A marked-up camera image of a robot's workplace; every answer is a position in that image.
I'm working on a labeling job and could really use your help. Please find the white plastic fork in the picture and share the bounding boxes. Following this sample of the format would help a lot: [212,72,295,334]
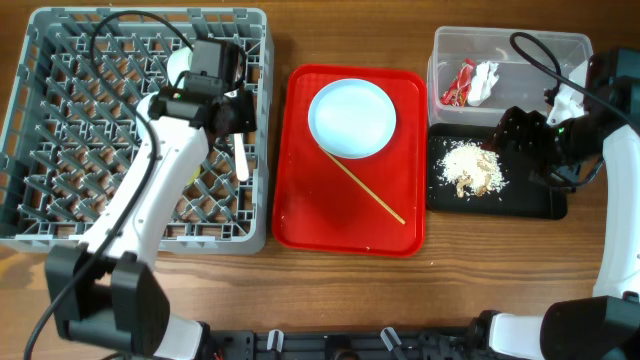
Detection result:
[233,133,249,182]

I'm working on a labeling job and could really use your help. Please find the rice and food scraps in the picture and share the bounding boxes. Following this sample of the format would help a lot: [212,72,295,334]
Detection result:
[433,140,510,201]

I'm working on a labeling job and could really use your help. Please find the yellow plastic cup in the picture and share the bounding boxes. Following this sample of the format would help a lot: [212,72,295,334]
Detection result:
[185,167,202,186]

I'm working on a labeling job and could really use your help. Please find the pale green bowl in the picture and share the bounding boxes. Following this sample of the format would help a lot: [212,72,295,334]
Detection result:
[167,47,192,89]

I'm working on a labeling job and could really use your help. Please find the red snack wrapper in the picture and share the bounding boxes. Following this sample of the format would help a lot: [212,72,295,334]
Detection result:
[440,58,476,107]

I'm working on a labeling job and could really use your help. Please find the light blue bowl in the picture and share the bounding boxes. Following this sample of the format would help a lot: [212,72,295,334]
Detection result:
[135,91,159,145]

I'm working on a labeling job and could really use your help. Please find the wooden chopstick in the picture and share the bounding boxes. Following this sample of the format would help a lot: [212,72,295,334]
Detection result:
[320,148,406,225]

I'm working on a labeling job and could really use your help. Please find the light blue round plate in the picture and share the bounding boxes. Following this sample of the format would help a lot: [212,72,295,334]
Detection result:
[308,78,397,159]

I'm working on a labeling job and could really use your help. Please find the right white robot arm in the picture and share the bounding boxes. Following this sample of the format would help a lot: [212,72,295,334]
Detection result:
[483,47,639,359]

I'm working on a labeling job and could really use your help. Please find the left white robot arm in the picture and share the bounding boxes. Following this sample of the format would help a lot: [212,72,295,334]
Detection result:
[42,40,256,359]

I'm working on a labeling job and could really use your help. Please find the black waste tray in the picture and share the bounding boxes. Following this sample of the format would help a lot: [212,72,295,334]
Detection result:
[426,123,568,220]

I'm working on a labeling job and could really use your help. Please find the clear plastic waste bin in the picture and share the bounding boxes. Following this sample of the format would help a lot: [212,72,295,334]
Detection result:
[427,26,594,127]

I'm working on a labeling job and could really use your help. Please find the grey plastic dishwasher rack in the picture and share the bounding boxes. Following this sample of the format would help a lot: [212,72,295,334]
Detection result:
[1,7,274,255]

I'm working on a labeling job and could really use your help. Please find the crumpled white tissue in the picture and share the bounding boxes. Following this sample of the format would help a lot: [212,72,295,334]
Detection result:
[467,61,499,107]

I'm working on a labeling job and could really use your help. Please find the red plastic tray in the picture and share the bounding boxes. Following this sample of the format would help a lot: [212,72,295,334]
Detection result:
[272,64,427,257]

